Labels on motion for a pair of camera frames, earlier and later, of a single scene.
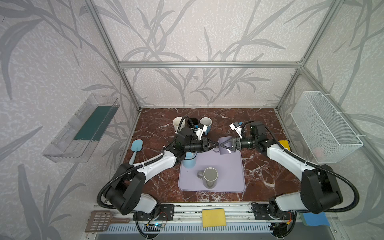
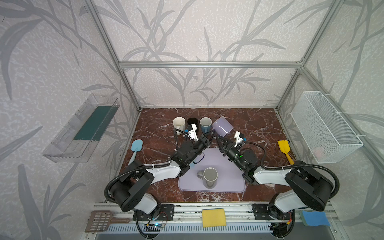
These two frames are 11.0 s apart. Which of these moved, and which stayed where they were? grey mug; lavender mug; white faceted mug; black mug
Moved: lavender mug
Stayed: white faceted mug; black mug; grey mug
